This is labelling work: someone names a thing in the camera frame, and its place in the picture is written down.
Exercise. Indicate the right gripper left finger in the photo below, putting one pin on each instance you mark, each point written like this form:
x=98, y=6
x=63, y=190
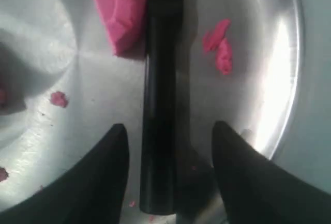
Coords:
x=91, y=192

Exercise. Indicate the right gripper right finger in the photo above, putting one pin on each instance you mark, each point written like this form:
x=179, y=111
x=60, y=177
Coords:
x=255, y=190

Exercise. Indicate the black knife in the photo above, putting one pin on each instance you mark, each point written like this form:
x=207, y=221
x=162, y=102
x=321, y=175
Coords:
x=169, y=32

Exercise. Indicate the cut pink dough piece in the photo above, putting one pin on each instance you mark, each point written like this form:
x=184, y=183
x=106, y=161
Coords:
x=124, y=22

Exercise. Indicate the small pink dough crumb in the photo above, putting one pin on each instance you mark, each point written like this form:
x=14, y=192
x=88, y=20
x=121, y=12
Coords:
x=59, y=99

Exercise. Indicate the pink crumb bottom right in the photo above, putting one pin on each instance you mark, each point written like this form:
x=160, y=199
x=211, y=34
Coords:
x=3, y=174

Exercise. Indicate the round steel plate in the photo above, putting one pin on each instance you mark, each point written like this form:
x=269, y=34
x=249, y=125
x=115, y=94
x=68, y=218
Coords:
x=61, y=45

